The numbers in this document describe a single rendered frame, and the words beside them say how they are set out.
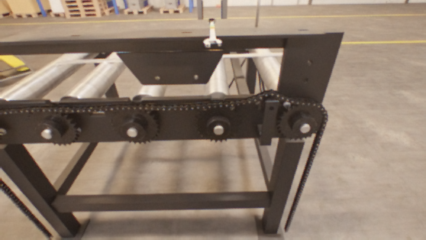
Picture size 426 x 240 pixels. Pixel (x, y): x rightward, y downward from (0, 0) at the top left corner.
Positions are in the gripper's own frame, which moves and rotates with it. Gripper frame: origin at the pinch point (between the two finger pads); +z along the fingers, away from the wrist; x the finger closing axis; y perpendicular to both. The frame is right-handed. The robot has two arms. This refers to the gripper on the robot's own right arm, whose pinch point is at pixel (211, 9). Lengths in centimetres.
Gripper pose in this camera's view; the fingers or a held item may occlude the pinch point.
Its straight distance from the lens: 56.0
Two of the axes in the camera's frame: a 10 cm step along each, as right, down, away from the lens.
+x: 10.0, -0.2, 0.0
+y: 0.1, 5.5, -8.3
